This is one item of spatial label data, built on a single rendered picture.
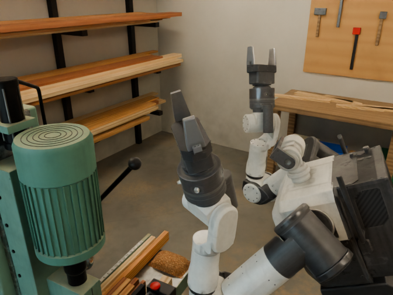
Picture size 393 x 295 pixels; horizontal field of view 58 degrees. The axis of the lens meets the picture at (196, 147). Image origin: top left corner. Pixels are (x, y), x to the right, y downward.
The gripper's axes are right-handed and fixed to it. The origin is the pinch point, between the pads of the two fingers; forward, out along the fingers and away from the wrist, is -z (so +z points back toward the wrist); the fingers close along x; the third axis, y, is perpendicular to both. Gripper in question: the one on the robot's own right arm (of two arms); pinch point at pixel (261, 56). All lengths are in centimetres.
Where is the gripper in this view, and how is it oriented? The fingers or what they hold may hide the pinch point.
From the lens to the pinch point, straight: 130.4
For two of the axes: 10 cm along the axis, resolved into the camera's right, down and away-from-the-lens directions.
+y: -5.8, -0.7, 8.1
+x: -8.1, 0.9, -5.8
